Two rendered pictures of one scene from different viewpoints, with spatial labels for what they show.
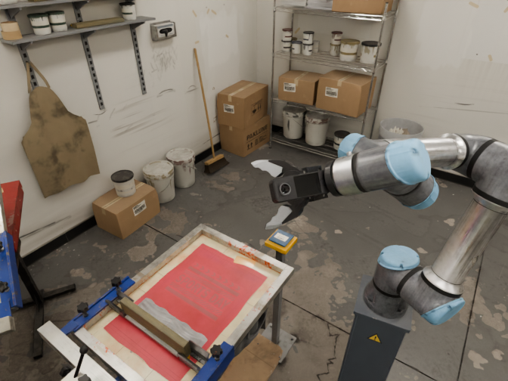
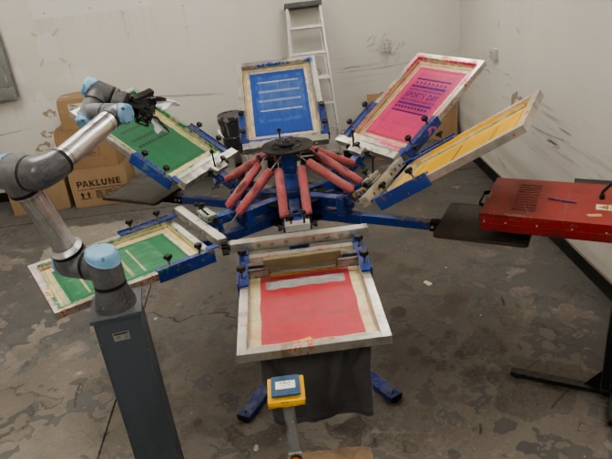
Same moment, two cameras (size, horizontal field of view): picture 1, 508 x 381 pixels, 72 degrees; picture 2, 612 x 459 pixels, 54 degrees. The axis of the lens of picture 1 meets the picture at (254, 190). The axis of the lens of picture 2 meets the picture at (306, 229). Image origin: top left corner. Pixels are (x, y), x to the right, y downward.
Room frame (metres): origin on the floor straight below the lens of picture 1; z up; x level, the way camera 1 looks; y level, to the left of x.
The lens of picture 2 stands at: (2.80, -1.00, 2.35)
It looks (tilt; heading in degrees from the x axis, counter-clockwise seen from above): 26 degrees down; 144
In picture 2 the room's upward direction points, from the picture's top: 7 degrees counter-clockwise
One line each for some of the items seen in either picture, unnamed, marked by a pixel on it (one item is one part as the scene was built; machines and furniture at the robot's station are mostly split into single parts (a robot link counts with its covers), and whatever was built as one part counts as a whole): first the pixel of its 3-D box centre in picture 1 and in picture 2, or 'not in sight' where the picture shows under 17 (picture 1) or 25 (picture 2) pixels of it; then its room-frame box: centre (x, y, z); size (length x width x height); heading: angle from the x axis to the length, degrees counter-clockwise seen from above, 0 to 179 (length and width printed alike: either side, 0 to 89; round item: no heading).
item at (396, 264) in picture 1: (397, 268); (103, 265); (0.79, -0.47, 1.37); 0.13 x 0.12 x 0.14; 29
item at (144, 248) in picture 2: not in sight; (145, 238); (0.05, -0.03, 1.05); 1.08 x 0.61 x 0.23; 86
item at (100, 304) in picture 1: (104, 305); (362, 259); (0.95, 0.64, 0.97); 0.30 x 0.05 x 0.07; 146
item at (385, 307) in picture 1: (388, 290); (112, 292); (0.80, -0.47, 1.25); 0.15 x 0.15 x 0.10
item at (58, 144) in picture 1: (54, 128); not in sight; (2.54, 1.57, 1.06); 0.53 x 0.07 x 1.05; 146
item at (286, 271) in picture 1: (191, 298); (307, 293); (0.99, 0.27, 0.97); 0.79 x 0.58 x 0.04; 146
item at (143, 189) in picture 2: not in sight; (201, 199); (-0.49, 0.58, 0.91); 1.34 x 0.40 x 0.08; 26
